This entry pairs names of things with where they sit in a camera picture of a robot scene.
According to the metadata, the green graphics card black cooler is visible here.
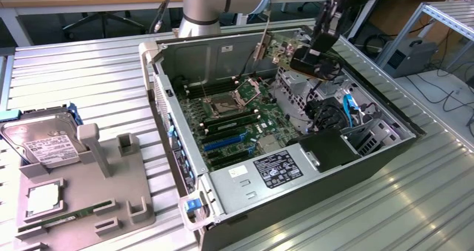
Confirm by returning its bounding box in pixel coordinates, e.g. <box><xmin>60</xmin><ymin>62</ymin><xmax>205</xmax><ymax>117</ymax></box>
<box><xmin>253</xmin><ymin>9</ymin><xmax>343</xmax><ymax>81</ymax></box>

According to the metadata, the black slanted pole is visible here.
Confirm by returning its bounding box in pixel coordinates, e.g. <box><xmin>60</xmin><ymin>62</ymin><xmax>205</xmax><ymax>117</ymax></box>
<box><xmin>347</xmin><ymin>0</ymin><xmax>391</xmax><ymax>41</ymax></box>

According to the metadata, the black chair base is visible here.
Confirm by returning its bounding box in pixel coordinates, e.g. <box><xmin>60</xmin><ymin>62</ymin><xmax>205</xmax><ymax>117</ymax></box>
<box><xmin>280</xmin><ymin>0</ymin><xmax>337</xmax><ymax>17</ymax></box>

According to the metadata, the perforated metal drive cage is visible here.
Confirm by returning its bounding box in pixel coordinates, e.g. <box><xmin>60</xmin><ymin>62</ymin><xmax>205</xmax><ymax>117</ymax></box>
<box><xmin>275</xmin><ymin>64</ymin><xmax>352</xmax><ymax>131</ymax></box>

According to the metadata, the metal socket cover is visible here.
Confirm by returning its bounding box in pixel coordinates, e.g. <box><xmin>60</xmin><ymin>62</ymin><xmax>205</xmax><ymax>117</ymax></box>
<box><xmin>232</xmin><ymin>78</ymin><xmax>261</xmax><ymax>107</ymax></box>

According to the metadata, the CPU socket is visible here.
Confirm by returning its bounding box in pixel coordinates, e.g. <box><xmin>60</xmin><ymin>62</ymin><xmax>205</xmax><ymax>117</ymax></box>
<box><xmin>201</xmin><ymin>94</ymin><xmax>241</xmax><ymax>116</ymax></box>

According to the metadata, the metal disk bay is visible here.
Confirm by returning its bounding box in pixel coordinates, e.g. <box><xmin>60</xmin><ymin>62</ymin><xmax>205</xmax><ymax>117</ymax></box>
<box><xmin>340</xmin><ymin>117</ymin><xmax>415</xmax><ymax>157</ymax></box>

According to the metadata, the installed green RAM stick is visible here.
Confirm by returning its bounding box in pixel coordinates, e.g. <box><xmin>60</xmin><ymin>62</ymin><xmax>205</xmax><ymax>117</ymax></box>
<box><xmin>202</xmin><ymin>114</ymin><xmax>260</xmax><ymax>134</ymax></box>

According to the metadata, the silver chipset heatsink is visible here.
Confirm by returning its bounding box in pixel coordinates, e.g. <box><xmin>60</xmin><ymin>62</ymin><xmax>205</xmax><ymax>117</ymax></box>
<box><xmin>259</xmin><ymin>135</ymin><xmax>284</xmax><ymax>153</ymax></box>

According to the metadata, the black plastic air shroud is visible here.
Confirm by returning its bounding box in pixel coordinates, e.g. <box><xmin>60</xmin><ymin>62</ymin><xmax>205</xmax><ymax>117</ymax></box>
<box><xmin>297</xmin><ymin>130</ymin><xmax>361</xmax><ymax>174</ymax></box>

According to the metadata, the blue expansion slot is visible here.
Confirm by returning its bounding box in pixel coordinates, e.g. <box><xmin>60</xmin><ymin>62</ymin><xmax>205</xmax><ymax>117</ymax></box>
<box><xmin>201</xmin><ymin>135</ymin><xmax>248</xmax><ymax>152</ymax></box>

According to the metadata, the black expansion slot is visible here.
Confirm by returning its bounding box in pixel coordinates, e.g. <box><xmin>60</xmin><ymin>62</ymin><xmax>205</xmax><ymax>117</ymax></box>
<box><xmin>205</xmin><ymin>148</ymin><xmax>253</xmax><ymax>163</ymax></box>

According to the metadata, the blue card retainer strip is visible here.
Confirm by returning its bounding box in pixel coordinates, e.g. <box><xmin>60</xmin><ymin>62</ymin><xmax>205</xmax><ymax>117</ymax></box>
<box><xmin>166</xmin><ymin>123</ymin><xmax>196</xmax><ymax>187</ymax></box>

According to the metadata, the black office chair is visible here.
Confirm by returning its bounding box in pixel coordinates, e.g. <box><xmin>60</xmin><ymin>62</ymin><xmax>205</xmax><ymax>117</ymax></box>
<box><xmin>60</xmin><ymin>11</ymin><xmax>145</xmax><ymax>40</ymax></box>

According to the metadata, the grey power supply unit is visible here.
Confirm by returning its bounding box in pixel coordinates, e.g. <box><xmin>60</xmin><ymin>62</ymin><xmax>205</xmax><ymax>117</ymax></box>
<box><xmin>205</xmin><ymin>144</ymin><xmax>321</xmax><ymax>215</ymax></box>

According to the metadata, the open black PC case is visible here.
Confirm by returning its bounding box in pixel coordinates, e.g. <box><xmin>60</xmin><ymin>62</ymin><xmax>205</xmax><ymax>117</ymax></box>
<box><xmin>138</xmin><ymin>24</ymin><xmax>427</xmax><ymax>251</ymax></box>

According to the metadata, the blue case latch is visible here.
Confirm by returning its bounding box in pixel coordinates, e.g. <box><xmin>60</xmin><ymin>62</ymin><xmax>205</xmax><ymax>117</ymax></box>
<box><xmin>184</xmin><ymin>199</ymin><xmax>201</xmax><ymax>213</ymax></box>

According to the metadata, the grey printed parts rack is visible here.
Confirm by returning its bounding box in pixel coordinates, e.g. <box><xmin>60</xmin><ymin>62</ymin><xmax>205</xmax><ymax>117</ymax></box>
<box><xmin>12</xmin><ymin>123</ymin><xmax>156</xmax><ymax>251</ymax></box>

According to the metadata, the hard disk with blue caddy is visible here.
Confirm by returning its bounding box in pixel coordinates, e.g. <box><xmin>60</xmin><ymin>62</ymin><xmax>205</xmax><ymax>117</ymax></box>
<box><xmin>0</xmin><ymin>103</ymin><xmax>84</xmax><ymax>170</ymax></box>

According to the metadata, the loose green RAM stick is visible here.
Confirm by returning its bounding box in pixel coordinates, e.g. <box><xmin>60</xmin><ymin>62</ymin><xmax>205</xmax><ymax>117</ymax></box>
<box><xmin>17</xmin><ymin>199</ymin><xmax>113</xmax><ymax>232</ymax></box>

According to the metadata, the silver CPU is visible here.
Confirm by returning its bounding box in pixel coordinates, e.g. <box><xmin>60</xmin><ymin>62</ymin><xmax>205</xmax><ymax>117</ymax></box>
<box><xmin>25</xmin><ymin>184</ymin><xmax>62</xmax><ymax>215</ymax></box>

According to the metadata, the coiled black cable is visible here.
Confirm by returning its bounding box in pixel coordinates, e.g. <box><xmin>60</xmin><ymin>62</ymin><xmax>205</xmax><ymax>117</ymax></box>
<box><xmin>363</xmin><ymin>33</ymin><xmax>387</xmax><ymax>54</ymax></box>

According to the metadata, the grey box with handle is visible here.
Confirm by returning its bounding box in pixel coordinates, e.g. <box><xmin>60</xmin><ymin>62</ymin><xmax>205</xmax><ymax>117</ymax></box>
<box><xmin>376</xmin><ymin>38</ymin><xmax>439</xmax><ymax>79</ymax></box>

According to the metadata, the thin black looped wire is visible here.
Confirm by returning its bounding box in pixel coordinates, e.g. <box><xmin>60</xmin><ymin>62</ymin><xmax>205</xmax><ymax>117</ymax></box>
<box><xmin>239</xmin><ymin>49</ymin><xmax>276</xmax><ymax>81</ymax></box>

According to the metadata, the aluminium profile frame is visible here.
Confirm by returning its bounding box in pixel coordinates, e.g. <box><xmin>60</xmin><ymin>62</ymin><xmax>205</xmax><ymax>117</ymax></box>
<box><xmin>373</xmin><ymin>0</ymin><xmax>474</xmax><ymax>68</ymax></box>

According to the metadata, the blue disk wire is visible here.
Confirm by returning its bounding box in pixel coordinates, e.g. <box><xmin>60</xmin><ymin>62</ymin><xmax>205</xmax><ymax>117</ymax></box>
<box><xmin>343</xmin><ymin>94</ymin><xmax>357</xmax><ymax>128</ymax></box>

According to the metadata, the black power wire bundle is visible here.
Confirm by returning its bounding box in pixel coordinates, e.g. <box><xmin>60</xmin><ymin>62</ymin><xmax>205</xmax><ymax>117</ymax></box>
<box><xmin>305</xmin><ymin>98</ymin><xmax>352</xmax><ymax>132</ymax></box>

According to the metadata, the black floor cable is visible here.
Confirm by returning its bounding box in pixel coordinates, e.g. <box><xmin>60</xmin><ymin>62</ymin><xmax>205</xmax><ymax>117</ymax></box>
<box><xmin>404</xmin><ymin>67</ymin><xmax>474</xmax><ymax>118</ymax></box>

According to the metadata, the hanging cable with connector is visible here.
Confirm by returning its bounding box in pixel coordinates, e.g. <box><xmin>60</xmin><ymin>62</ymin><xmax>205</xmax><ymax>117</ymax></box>
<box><xmin>149</xmin><ymin>0</ymin><xmax>178</xmax><ymax>34</ymax></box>

